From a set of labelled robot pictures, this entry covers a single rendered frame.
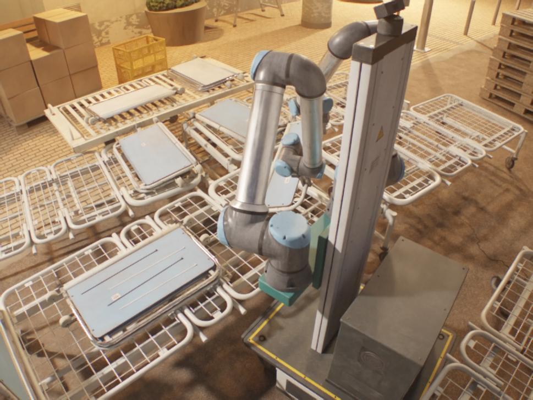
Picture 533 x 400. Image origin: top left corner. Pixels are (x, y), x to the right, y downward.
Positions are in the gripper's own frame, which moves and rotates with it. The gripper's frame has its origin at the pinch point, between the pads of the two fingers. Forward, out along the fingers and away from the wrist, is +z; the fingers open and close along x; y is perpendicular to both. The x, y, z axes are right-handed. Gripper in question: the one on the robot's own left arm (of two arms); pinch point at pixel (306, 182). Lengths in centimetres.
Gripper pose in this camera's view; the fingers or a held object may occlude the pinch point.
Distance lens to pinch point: 214.9
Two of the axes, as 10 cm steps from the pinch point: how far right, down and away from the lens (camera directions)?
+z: 3.1, 6.2, 7.2
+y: 2.9, -7.8, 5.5
